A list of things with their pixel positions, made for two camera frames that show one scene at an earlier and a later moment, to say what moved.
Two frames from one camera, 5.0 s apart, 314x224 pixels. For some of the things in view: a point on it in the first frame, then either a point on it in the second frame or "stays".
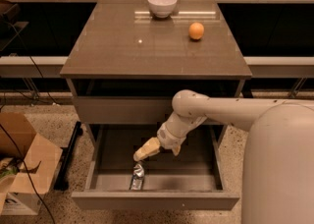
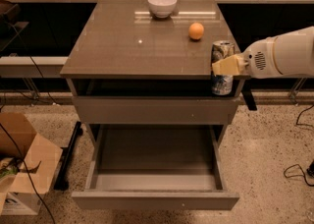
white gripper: (169, 137) → (260, 58)
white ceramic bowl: (162, 5) stays
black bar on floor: (68, 151) stays
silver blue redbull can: (136, 182) → (222, 84)
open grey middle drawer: (192, 180) stays
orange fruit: (196, 30) stays
